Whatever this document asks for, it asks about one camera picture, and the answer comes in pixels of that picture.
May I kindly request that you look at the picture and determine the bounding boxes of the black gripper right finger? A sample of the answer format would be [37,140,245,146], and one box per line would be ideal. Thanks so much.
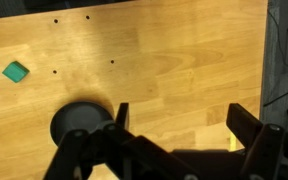
[226,103,288,180]

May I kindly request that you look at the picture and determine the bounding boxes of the green block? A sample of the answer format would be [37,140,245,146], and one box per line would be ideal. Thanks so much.
[2,61,29,83]

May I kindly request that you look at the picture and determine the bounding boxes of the black bowl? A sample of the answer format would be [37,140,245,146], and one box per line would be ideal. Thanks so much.
[50,101,113,145]

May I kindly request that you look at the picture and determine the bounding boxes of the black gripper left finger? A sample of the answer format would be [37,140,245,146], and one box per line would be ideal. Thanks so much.
[43,103,198,180]

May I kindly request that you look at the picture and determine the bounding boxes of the black cable on floor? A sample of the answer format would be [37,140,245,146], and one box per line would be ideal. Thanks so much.
[263,9,288,108]

